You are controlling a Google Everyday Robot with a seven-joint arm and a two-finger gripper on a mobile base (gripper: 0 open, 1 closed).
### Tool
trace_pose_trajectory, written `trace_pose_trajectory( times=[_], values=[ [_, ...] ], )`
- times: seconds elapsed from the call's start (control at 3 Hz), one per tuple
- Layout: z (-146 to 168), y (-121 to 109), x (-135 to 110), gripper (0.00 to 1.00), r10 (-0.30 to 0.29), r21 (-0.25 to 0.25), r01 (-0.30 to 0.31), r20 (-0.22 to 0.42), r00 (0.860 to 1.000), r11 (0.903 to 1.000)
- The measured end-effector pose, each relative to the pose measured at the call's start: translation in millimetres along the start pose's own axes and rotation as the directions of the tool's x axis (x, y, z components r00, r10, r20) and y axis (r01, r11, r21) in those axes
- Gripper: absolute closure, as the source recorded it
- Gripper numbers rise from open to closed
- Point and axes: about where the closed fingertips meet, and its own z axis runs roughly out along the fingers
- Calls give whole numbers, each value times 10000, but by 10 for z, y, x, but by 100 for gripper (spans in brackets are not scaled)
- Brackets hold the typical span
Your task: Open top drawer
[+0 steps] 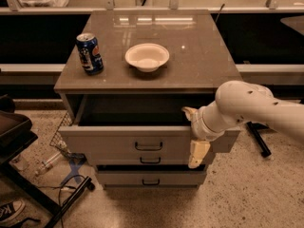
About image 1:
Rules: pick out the grey middle drawer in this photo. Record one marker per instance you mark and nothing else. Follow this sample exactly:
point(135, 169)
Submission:
point(137, 159)

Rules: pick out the blue pepsi can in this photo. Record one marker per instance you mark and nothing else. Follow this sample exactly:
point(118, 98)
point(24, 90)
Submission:
point(90, 57)

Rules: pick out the grey bottom drawer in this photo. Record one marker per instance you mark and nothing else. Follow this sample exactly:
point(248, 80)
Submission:
point(183, 178)

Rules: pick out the white paper bowl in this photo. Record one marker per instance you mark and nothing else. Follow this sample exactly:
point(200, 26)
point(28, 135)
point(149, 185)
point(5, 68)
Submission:
point(147, 57)

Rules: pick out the wire mesh basket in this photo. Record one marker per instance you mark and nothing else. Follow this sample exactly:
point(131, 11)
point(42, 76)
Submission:
point(58, 142)

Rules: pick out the black sneaker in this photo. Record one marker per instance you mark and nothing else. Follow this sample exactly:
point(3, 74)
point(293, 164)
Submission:
point(11, 210)

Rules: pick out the clear plastic bottle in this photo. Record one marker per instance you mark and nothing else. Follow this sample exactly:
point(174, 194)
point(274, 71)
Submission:
point(46, 165)

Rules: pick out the grey top drawer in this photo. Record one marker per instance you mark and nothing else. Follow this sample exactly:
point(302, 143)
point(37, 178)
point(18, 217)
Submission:
point(132, 124)

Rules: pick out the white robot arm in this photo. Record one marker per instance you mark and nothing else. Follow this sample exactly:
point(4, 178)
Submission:
point(238, 103)

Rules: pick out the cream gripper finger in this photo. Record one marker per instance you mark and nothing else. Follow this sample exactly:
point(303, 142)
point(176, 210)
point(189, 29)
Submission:
point(189, 112)
point(198, 151)

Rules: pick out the black stand base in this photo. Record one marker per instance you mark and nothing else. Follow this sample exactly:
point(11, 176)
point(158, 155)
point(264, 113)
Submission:
point(254, 129)

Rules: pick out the grey drawer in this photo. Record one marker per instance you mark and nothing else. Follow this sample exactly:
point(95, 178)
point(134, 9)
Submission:
point(183, 178)
point(137, 159)
point(132, 124)

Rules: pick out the grey drawer cabinet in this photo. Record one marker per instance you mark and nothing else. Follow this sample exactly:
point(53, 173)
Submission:
point(199, 63)

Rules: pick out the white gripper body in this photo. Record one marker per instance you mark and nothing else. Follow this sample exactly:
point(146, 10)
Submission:
point(199, 125)

